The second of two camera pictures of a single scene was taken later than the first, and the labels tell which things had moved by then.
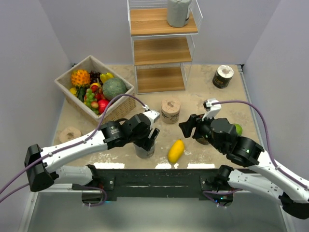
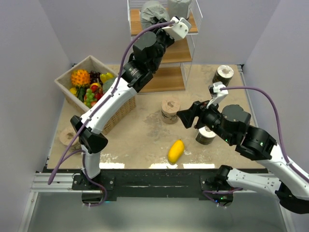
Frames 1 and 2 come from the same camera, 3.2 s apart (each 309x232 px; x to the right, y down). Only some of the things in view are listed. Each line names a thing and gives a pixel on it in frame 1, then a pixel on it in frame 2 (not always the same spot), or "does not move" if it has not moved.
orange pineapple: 80,78 does not move
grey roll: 143,153 -> 151,9
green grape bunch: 91,97 does not move
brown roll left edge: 70,133 does not move
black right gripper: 194,120 -> 199,108
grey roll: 178,12 does not move
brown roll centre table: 170,110 does not move
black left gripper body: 138,139 -> 164,40
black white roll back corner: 223,76 does not move
